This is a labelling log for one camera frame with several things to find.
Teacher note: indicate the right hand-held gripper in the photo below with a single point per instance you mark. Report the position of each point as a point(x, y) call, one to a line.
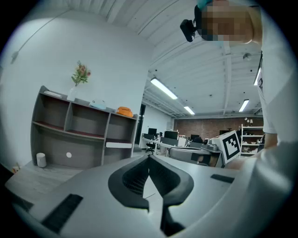
point(230, 145)

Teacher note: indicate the orange bag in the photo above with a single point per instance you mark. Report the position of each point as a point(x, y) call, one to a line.
point(125, 111)

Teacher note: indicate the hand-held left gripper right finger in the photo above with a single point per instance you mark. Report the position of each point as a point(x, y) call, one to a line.
point(181, 186)

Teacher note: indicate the person's white shirt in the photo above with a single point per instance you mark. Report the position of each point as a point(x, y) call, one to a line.
point(277, 76)

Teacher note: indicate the grey wooden shelf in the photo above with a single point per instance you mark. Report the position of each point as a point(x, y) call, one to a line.
point(58, 146)

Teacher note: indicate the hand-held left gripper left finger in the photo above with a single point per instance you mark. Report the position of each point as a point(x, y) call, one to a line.
point(116, 186)

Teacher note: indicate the person's head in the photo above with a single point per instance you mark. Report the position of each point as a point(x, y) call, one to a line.
point(228, 23)

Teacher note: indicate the black head-worn camera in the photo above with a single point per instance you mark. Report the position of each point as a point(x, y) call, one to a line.
point(188, 29)

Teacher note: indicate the light blue pouch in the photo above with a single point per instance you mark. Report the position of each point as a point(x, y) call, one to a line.
point(98, 104)

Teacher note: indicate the white office desk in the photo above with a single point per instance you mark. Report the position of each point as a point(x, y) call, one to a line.
point(160, 145)

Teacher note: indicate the glass vase with flowers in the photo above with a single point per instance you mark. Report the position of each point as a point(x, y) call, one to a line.
point(80, 75)

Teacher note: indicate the black computer monitor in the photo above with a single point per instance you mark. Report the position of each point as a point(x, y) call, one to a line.
point(152, 131)
point(171, 134)

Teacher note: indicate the black office chair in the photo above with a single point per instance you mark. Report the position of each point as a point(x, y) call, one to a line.
point(150, 147)

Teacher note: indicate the white storage rack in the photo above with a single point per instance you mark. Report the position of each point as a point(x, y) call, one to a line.
point(252, 139)

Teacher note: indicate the person's right forearm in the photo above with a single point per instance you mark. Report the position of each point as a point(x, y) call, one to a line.
point(270, 140)

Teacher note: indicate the short ceiling tube light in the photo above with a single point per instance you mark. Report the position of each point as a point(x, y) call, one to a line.
point(189, 110)
point(243, 105)

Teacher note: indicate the long ceiling tube light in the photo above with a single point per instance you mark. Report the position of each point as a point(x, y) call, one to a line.
point(164, 88)

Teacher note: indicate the small white cylinder speaker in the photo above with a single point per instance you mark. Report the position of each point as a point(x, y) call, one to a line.
point(41, 159)

